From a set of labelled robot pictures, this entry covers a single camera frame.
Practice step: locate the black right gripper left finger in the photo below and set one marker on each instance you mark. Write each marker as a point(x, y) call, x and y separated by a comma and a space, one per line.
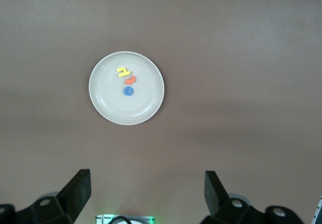
point(73, 191)

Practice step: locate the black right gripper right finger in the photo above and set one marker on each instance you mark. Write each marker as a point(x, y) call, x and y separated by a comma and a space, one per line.
point(219, 198)

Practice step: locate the aluminium frame rail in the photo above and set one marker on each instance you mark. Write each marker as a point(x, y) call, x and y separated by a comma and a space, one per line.
point(319, 214)

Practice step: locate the brown table cover sheet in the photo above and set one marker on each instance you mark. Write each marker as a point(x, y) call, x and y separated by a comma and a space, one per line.
point(226, 83)

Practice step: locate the beige round plate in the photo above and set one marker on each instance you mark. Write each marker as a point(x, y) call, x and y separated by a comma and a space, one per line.
point(141, 103)

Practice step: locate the yellow foam letter h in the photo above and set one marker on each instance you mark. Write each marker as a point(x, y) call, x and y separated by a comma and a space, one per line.
point(124, 74)

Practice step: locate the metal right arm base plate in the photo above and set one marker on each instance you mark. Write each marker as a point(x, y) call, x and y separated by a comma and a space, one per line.
point(100, 219)

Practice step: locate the blue foam letter o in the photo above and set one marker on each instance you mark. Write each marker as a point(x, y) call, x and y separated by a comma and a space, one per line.
point(125, 91)

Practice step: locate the orange foam letter t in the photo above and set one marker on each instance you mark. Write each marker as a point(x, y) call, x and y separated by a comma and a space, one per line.
point(129, 81)

